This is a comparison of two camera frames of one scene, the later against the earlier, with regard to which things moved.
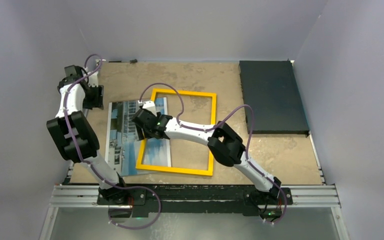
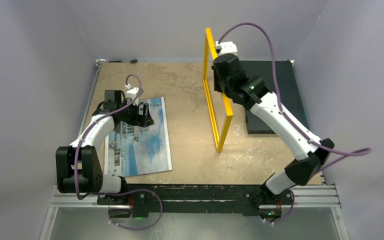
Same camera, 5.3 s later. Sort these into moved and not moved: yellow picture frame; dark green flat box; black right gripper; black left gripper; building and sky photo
Moved: black right gripper; black left gripper; yellow picture frame
Not moved: dark green flat box; building and sky photo
